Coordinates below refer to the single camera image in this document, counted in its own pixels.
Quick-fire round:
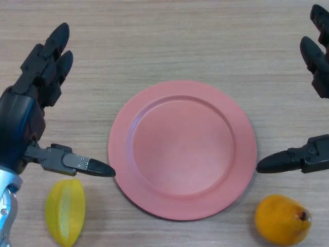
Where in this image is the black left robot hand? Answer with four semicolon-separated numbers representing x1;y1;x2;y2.
0;22;116;178

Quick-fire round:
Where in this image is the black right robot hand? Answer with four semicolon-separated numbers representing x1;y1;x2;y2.
256;4;329;174

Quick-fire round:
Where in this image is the yellow starfruit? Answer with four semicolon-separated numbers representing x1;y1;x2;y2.
45;179;86;247

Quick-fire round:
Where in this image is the pink round plate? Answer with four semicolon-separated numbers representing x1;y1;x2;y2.
107;80;257;221

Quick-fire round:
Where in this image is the orange pear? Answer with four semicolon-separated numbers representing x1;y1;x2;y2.
254;194;313;245

